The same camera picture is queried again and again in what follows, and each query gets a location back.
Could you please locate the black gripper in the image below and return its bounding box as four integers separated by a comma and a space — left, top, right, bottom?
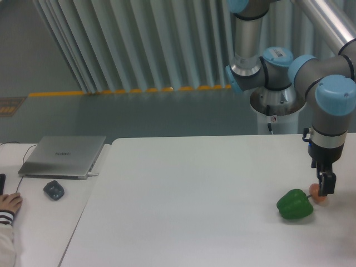
302, 127, 344, 196

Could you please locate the brown egg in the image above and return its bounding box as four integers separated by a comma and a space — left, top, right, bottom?
309, 184, 327, 204

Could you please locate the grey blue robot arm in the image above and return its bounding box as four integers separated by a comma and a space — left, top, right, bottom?
226, 1, 355, 197

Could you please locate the white striped sleeve forearm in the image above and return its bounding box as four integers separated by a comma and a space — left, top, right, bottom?
1, 210, 16, 266

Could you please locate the green bell pepper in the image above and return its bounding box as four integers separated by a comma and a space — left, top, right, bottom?
276, 189, 314, 220

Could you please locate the person's hand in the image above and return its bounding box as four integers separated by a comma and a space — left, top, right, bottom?
0, 192, 23, 214

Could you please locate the white usb plug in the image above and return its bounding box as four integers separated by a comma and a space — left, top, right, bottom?
88, 172, 99, 177

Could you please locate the white folding partition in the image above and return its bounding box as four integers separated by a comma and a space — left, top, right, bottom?
32, 0, 356, 94

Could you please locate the silver laptop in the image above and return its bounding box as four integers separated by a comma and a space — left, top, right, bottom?
18, 136, 106, 180

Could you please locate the black phone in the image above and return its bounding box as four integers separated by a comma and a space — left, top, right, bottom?
0, 174, 6, 195

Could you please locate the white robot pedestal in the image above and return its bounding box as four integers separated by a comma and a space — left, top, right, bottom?
250, 86, 305, 135

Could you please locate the black pedestal cable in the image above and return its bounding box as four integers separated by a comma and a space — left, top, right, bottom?
265, 104, 274, 135

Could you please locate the black mouse cable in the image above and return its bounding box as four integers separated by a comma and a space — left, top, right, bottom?
0, 142, 38, 194

